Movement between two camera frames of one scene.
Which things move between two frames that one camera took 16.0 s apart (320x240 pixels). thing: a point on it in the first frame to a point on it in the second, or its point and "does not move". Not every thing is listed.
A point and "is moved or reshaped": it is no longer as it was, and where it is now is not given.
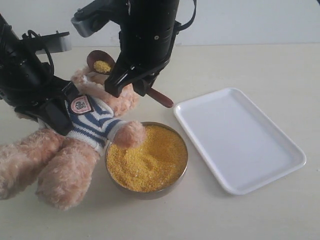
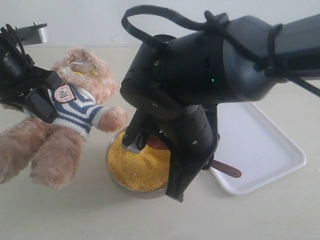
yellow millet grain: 156,164 does not move
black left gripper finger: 70,91 to 54,80
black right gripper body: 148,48 to 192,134
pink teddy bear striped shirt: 93,124 is moved or reshaped
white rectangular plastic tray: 245,149 does not move
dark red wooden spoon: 104,63 to 156,142
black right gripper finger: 141,86 to 180,176
